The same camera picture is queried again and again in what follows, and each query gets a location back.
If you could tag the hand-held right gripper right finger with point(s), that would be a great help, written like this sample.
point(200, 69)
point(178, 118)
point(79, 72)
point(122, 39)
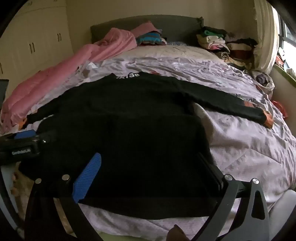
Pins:
point(216, 178)

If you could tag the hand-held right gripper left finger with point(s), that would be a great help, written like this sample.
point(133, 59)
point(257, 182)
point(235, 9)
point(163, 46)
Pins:
point(87, 178)

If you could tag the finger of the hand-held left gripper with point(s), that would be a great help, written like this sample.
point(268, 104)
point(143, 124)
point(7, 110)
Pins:
point(23, 134)
point(48, 137)

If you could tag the black printed sweater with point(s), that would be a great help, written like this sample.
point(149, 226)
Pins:
point(138, 139)

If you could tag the pile of mixed clothes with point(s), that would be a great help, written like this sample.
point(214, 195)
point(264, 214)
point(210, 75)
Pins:
point(222, 46)

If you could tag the striped folded clothes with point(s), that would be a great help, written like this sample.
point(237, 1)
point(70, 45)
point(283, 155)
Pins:
point(149, 38)

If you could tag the beige tasselled blanket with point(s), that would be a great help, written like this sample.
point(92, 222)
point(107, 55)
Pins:
point(19, 185)

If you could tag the pink blanket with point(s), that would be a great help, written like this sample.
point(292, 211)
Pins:
point(46, 88)

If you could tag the brown object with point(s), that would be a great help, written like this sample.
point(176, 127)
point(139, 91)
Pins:
point(177, 233)

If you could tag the pale grey cloth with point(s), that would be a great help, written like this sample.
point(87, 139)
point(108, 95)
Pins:
point(283, 213)

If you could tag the red object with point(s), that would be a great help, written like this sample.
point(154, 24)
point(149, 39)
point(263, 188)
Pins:
point(280, 108)

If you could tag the cream wardrobe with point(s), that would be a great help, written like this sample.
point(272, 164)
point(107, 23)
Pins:
point(30, 37)

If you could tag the white cloth bag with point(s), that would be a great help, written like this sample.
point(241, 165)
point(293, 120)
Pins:
point(264, 80)

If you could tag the clutter on windowsill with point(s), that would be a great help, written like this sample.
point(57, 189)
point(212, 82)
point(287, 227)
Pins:
point(286, 64)

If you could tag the beige bed sheet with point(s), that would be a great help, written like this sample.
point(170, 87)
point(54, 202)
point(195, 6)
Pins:
point(168, 51)

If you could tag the pink folded garment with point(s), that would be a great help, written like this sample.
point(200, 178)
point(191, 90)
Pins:
point(144, 28)

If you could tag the cream curtain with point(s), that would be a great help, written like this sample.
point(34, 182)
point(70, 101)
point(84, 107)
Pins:
point(266, 34)

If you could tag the window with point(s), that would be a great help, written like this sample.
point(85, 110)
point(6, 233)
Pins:
point(288, 41)

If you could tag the grey headboard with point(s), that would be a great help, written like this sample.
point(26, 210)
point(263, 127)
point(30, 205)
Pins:
point(175, 27)

